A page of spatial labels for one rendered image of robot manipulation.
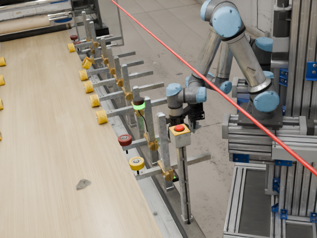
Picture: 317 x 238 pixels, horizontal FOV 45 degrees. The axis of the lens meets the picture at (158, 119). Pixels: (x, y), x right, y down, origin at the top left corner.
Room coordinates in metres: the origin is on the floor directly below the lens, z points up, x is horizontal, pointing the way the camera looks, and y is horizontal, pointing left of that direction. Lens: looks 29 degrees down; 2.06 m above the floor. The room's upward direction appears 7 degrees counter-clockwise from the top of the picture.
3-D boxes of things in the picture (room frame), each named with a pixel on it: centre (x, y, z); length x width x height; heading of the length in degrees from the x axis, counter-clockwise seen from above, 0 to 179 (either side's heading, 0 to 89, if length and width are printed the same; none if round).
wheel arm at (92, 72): (2.88, 0.31, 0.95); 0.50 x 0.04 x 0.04; 105
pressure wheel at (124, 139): (1.87, 0.21, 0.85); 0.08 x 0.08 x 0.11
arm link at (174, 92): (1.68, -0.09, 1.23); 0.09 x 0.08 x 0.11; 81
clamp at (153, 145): (1.89, 0.06, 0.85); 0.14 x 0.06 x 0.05; 15
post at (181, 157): (1.38, -0.08, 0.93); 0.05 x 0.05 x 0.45; 15
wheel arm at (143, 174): (1.68, -0.05, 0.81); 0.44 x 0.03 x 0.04; 105
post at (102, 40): (3.08, 0.38, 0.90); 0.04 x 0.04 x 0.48; 15
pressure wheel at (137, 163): (1.63, 0.14, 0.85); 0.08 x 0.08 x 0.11
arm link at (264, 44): (2.22, -0.69, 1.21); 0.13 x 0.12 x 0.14; 40
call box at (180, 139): (1.38, -0.08, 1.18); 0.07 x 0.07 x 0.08; 15
